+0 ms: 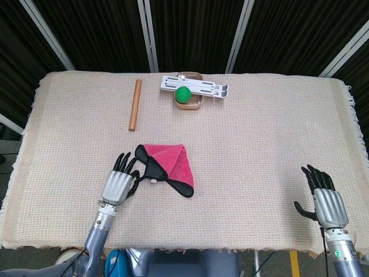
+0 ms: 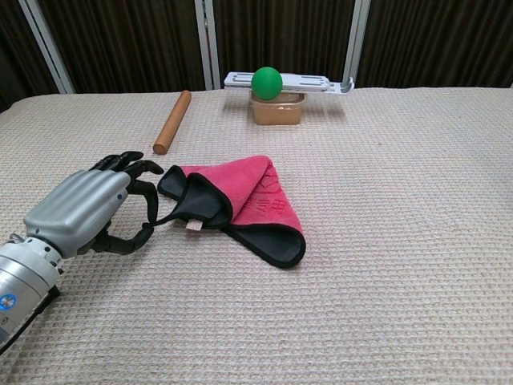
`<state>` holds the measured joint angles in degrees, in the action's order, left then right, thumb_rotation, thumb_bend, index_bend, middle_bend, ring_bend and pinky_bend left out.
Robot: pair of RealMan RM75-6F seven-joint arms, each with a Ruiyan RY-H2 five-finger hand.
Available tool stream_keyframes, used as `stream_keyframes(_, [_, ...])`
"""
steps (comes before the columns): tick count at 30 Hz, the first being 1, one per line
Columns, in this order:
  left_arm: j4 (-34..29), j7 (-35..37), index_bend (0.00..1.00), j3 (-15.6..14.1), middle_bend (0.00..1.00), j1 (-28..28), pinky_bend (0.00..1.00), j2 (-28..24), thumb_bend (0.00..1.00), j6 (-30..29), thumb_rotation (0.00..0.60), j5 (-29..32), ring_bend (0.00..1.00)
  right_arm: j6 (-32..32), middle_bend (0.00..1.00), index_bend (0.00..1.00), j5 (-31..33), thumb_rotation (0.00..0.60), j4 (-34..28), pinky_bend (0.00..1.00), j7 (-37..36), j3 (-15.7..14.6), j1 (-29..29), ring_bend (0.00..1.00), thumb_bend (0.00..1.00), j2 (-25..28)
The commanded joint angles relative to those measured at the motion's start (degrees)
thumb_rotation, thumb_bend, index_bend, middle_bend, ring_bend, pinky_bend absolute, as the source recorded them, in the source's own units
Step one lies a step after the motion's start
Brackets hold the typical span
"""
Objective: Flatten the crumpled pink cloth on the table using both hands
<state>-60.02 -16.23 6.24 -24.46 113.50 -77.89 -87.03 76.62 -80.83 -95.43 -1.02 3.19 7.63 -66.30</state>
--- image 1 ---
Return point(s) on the pink and grey towel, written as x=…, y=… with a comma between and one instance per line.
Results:
x=176, y=164

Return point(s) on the white metal frame post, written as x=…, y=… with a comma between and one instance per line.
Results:
x=43, y=29
x=149, y=37
x=239, y=37
x=346, y=56
x=11, y=124

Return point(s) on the grey robot torso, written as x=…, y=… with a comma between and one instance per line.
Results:
x=178, y=265

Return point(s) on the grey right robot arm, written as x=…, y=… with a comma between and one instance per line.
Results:
x=343, y=254

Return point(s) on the dark pleated curtain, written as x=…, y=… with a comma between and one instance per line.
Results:
x=101, y=29

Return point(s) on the blue plastic cover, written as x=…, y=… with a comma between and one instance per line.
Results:
x=115, y=264

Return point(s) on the green ball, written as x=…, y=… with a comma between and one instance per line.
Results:
x=183, y=94

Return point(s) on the wooden rolling pin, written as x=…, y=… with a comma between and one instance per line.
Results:
x=135, y=106

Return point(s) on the beige woven tablecloth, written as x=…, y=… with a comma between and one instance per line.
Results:
x=245, y=144

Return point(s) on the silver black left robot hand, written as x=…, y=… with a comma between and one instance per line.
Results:
x=116, y=187

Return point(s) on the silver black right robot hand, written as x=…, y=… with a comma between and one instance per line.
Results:
x=330, y=207

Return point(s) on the white round base part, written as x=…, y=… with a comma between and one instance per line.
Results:
x=64, y=257

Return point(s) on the tan plastic container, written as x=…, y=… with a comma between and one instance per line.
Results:
x=196, y=104

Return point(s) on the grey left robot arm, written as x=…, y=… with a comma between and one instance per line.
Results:
x=98, y=231

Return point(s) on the white folding stand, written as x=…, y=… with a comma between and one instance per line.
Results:
x=201, y=86

